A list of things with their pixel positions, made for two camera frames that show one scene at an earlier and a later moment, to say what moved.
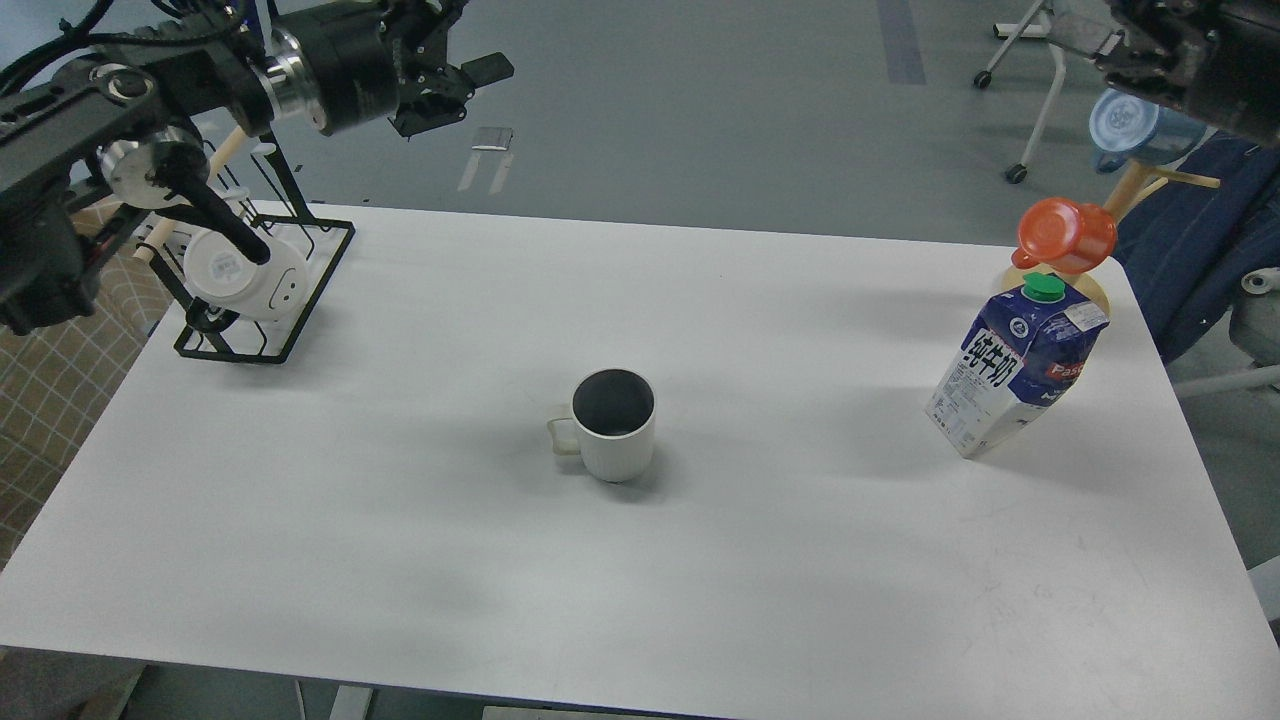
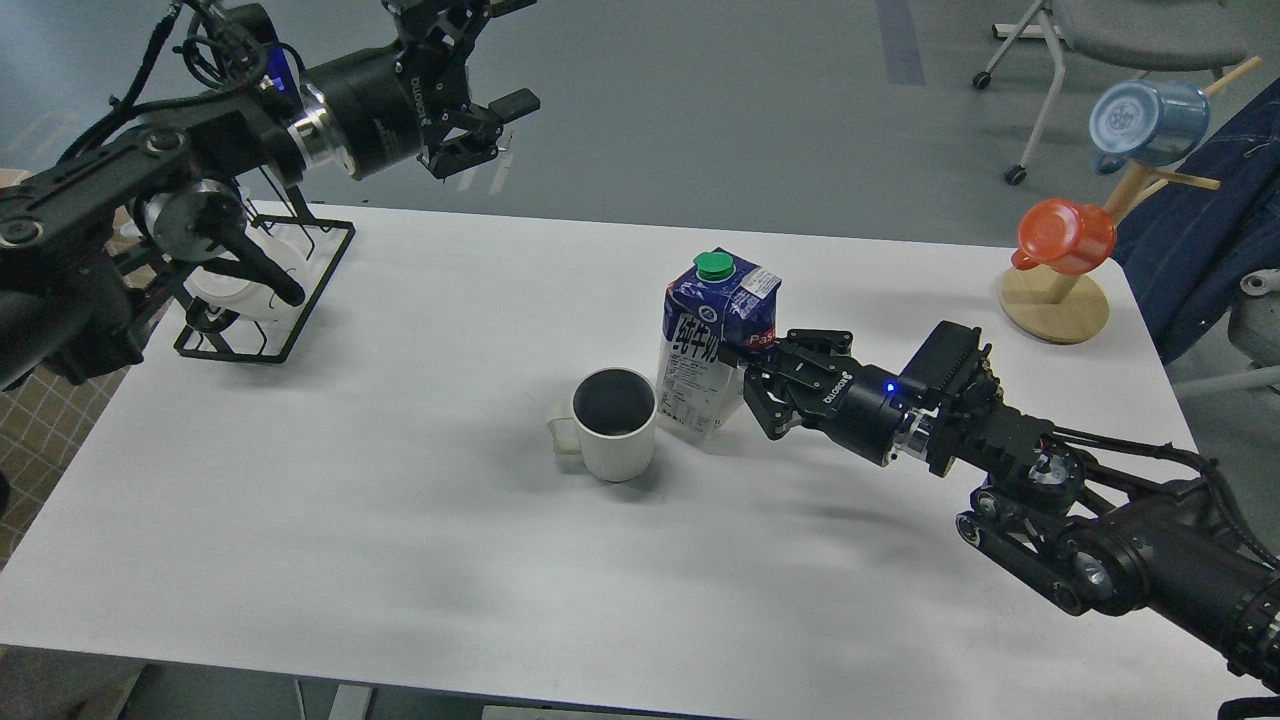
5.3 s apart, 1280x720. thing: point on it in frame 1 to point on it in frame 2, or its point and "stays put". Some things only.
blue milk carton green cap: (1025, 354) to (728, 301)
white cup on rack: (218, 268) stays put
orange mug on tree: (1067, 236) stays put
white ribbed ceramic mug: (611, 425) stays put
